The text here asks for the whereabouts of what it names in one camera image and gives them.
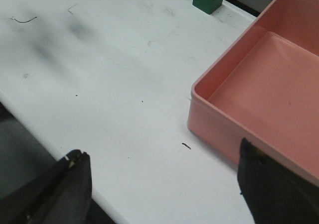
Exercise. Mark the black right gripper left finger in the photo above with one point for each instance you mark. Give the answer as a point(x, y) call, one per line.
point(60, 195)

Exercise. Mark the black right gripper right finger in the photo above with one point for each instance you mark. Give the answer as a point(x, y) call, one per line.
point(273, 193)

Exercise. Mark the pink plastic bin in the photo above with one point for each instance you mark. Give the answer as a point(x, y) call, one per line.
point(265, 88)

